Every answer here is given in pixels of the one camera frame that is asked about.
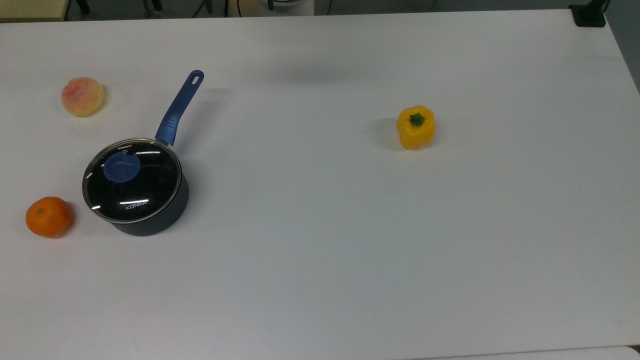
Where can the glass lid with blue knob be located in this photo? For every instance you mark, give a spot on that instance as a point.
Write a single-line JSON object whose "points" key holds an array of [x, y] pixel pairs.
{"points": [[147, 192]]}

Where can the yellow bell pepper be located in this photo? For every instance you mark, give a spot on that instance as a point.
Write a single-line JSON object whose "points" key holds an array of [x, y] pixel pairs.
{"points": [[416, 132]]}

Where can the white round base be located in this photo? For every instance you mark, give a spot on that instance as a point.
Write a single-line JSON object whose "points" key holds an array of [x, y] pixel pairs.
{"points": [[287, 6]]}

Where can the pink yellow peach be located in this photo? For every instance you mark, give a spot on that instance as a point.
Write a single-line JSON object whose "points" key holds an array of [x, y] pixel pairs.
{"points": [[82, 97]]}

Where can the orange mandarin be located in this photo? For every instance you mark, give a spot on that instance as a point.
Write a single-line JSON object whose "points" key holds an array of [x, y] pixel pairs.
{"points": [[49, 217]]}

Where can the tan wooden desk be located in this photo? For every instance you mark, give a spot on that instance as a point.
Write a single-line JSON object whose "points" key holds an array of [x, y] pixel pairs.
{"points": [[30, 9]]}

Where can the black clamp mount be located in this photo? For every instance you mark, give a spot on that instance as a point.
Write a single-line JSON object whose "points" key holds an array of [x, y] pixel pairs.
{"points": [[589, 17]]}

